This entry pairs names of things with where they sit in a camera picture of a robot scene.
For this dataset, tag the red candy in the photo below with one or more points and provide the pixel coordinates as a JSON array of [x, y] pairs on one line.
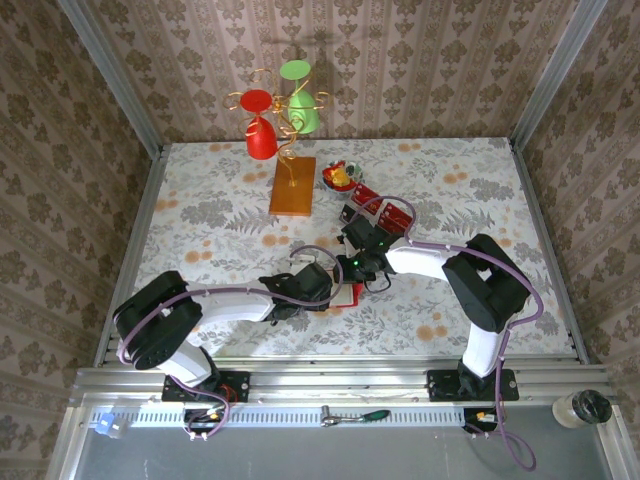
[[329, 173]]

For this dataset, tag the black wiring junction board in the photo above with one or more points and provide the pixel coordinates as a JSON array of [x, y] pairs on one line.
[[205, 417], [482, 417]]

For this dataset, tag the black credit card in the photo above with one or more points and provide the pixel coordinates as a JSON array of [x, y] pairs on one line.
[[348, 214]]

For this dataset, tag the aluminium frame post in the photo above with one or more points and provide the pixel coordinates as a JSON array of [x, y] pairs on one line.
[[113, 75], [556, 75]]

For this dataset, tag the red VIP credit card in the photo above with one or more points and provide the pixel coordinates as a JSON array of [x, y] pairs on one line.
[[365, 196]]

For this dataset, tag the leaf patterned ceramic bowl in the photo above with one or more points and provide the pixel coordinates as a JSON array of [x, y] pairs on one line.
[[357, 172]]

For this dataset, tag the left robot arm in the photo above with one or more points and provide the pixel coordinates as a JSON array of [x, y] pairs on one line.
[[230, 307]]

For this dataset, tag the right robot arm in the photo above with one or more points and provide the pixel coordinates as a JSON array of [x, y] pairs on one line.
[[420, 265]]

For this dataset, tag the clear cup black lid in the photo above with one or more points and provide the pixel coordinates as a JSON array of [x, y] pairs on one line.
[[592, 406]]

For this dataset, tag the aluminium extrusion rail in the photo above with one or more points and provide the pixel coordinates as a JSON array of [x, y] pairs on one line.
[[350, 385]]

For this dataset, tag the green wine glass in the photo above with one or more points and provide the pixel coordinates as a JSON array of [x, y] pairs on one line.
[[302, 107]]

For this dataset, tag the red wine glass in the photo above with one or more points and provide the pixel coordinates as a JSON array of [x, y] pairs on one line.
[[261, 142]]

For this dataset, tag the yellow candy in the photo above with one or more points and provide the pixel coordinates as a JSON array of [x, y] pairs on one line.
[[341, 177]]

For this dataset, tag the blue white plastic connector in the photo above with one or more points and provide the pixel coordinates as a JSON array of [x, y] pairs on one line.
[[107, 425]]

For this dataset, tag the red card holder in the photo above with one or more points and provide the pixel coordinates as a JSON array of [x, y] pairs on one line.
[[347, 297]]

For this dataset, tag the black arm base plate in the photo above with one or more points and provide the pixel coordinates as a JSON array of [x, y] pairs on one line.
[[240, 385], [442, 385]]

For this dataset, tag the floral print tablecloth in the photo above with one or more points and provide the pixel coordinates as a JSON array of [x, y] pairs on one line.
[[200, 225]]

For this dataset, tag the aluminium side rail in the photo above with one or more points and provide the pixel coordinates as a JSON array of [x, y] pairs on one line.
[[543, 225], [141, 225]]

